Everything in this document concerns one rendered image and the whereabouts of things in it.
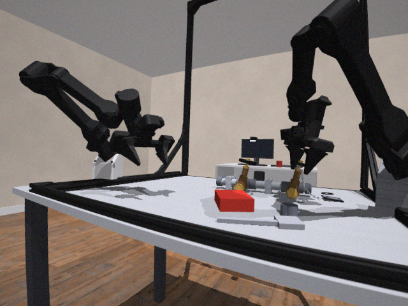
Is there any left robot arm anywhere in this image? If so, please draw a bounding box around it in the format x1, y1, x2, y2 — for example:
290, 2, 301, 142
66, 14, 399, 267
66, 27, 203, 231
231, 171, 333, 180
286, 0, 408, 180

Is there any red block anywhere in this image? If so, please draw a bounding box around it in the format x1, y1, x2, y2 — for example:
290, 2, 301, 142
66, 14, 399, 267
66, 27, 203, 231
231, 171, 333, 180
214, 189, 254, 212

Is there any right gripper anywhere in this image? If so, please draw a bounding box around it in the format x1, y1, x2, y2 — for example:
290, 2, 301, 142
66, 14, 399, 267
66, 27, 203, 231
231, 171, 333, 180
108, 120, 175, 166

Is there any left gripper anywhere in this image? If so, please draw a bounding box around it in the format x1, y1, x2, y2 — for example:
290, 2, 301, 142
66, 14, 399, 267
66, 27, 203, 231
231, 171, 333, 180
284, 118, 334, 175

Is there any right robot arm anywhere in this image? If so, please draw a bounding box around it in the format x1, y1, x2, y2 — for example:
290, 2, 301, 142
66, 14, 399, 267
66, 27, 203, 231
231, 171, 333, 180
19, 61, 164, 162

